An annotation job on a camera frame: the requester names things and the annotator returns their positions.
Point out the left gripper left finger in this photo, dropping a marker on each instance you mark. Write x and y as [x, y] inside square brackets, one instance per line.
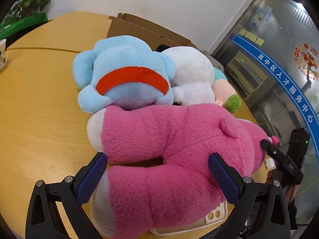
[43, 218]

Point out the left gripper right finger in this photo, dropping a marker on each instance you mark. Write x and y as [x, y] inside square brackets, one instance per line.
[272, 220]

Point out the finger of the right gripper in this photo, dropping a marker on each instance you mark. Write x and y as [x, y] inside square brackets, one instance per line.
[272, 151]

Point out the teal pink plush toy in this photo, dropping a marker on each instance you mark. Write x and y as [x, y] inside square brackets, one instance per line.
[225, 94]

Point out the white panda plush toy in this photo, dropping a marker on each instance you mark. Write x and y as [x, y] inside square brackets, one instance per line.
[194, 75]

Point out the pink plush bear toy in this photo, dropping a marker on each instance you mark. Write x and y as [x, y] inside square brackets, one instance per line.
[159, 175]

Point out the light blue plush toy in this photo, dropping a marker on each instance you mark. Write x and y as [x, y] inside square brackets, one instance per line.
[123, 71]

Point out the yellow sticky notes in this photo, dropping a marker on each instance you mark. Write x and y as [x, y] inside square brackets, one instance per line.
[252, 37]

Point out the brown cardboard box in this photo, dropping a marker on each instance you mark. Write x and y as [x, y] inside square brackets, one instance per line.
[150, 32]

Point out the leaf pattern paper cup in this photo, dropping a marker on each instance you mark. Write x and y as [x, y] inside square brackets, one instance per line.
[2, 53]

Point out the green cloth covered table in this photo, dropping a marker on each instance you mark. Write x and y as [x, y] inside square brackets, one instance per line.
[15, 31]

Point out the green potted plant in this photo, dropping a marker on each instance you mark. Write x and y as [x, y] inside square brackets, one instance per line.
[24, 8]

